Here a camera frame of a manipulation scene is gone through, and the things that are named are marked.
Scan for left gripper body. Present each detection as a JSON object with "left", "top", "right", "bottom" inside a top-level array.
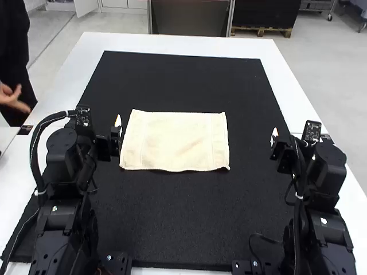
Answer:
[{"left": 94, "top": 125, "right": 124, "bottom": 163}]

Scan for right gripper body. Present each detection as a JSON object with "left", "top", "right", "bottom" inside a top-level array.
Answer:
[{"left": 270, "top": 136, "right": 299, "bottom": 174}]

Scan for pale towel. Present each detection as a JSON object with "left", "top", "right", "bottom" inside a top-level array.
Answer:
[{"left": 119, "top": 108, "right": 232, "bottom": 173}]

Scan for person's hand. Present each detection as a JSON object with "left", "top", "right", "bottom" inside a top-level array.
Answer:
[{"left": 0, "top": 81, "right": 32, "bottom": 114}]

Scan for black mat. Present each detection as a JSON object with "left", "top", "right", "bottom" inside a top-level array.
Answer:
[{"left": 1, "top": 50, "right": 296, "bottom": 272}]

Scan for wooden pallet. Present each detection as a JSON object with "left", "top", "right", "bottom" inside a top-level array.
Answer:
[{"left": 231, "top": 25, "right": 295, "bottom": 39}]

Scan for grey cupboard with closed doors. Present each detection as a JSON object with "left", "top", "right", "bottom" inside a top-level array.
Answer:
[{"left": 99, "top": 0, "right": 149, "bottom": 14}]

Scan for black crate stack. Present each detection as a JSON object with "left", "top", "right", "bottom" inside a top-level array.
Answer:
[{"left": 231, "top": 0, "right": 299, "bottom": 29}]

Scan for person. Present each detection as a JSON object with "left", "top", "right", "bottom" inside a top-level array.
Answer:
[{"left": 0, "top": 0, "right": 39, "bottom": 127}]

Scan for grey shelf trolley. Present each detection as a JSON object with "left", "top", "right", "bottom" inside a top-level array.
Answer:
[{"left": 298, "top": 0, "right": 335, "bottom": 22}]

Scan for black cable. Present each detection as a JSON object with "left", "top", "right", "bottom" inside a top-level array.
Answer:
[
  {"left": 28, "top": 110, "right": 77, "bottom": 201},
  {"left": 248, "top": 232, "right": 287, "bottom": 260},
  {"left": 285, "top": 134, "right": 309, "bottom": 206}
]

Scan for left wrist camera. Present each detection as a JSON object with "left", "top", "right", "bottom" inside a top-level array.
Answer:
[{"left": 75, "top": 105, "right": 92, "bottom": 135}]

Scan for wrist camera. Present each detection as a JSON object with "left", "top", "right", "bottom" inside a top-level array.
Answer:
[
  {"left": 301, "top": 120, "right": 322, "bottom": 143},
  {"left": 75, "top": 105, "right": 92, "bottom": 135}
]

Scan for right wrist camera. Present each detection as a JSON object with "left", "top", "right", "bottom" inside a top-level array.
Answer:
[{"left": 301, "top": 120, "right": 322, "bottom": 143}]

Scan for black panel with grey frame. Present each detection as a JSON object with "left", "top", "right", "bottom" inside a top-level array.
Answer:
[{"left": 147, "top": 0, "right": 232, "bottom": 37}]

